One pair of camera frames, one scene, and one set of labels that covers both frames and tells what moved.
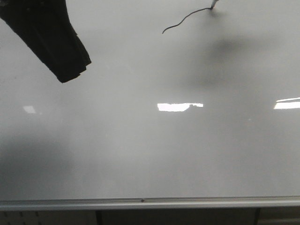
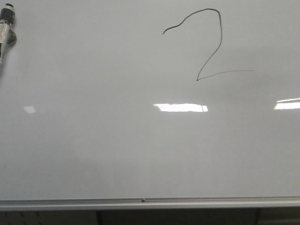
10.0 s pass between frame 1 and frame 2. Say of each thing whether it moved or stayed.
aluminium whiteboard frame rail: stayed
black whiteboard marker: moved
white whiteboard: stayed
